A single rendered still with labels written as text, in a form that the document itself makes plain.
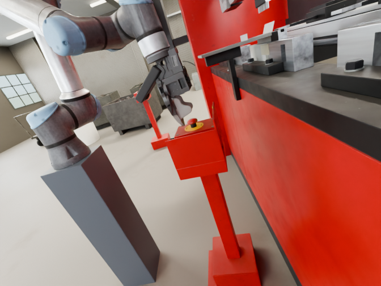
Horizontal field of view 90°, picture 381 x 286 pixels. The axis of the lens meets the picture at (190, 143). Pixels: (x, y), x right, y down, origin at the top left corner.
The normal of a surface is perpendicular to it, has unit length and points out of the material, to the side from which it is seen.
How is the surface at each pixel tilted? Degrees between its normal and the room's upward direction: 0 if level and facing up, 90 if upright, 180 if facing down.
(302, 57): 90
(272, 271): 0
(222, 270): 0
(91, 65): 90
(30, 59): 90
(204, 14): 90
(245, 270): 0
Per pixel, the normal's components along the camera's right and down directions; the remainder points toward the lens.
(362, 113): -0.29, -0.87
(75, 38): 0.85, 0.34
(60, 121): 0.83, -0.02
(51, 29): -0.48, 0.50
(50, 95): 0.00, 0.42
